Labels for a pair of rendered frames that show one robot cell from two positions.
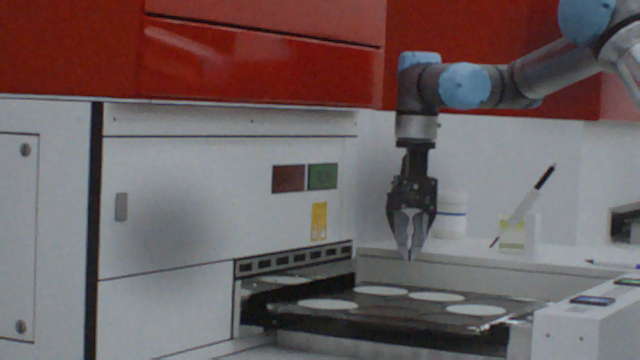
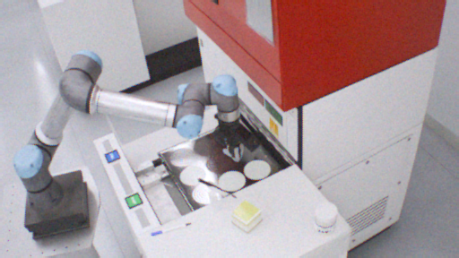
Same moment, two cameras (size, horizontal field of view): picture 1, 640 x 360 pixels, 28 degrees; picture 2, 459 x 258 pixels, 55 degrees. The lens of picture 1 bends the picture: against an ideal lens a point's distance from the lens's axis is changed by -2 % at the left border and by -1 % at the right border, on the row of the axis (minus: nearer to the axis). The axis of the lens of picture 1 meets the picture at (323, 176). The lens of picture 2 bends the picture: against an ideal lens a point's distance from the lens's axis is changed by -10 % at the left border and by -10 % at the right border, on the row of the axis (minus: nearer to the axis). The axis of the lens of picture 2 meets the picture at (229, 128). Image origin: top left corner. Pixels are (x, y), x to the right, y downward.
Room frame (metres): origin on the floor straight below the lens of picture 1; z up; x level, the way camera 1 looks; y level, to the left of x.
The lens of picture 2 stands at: (3.11, -1.10, 2.25)
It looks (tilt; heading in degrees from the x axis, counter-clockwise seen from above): 42 degrees down; 131
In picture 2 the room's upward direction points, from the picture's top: 8 degrees counter-clockwise
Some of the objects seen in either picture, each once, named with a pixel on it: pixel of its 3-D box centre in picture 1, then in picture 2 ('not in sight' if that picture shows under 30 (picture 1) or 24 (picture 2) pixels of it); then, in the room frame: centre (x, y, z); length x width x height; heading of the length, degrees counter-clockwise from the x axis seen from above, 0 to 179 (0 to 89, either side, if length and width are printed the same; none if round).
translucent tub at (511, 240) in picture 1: (517, 234); (246, 217); (2.50, -0.38, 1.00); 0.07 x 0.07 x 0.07; 82
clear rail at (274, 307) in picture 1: (370, 319); (198, 137); (2.05, -0.08, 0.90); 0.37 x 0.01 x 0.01; 64
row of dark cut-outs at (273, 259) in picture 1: (298, 257); (264, 128); (2.30, 0.04, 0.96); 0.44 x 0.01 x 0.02; 154
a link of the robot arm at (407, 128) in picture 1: (417, 129); (228, 111); (2.29, -0.16, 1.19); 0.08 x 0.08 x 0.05
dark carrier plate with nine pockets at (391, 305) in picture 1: (413, 304); (219, 164); (2.21, -0.16, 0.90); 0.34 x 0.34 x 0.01; 64
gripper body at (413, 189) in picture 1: (414, 175); (229, 128); (2.29, -0.16, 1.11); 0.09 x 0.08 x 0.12; 3
